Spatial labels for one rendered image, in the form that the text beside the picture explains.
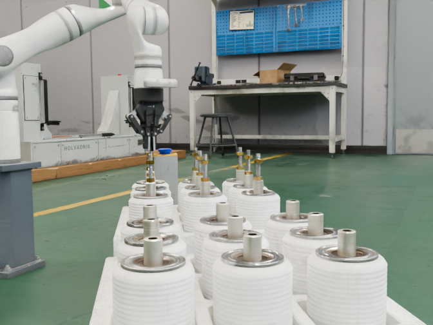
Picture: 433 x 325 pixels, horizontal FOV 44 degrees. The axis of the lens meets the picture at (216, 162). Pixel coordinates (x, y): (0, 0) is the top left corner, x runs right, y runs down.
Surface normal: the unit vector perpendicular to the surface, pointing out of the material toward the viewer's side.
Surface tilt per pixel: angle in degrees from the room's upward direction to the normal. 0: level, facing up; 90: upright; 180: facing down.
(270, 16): 90
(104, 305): 0
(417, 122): 90
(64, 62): 90
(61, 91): 90
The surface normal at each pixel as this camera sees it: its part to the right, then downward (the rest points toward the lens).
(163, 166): 0.12, 0.08
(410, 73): -0.40, 0.08
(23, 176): 0.92, 0.03
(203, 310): -0.01, -1.00
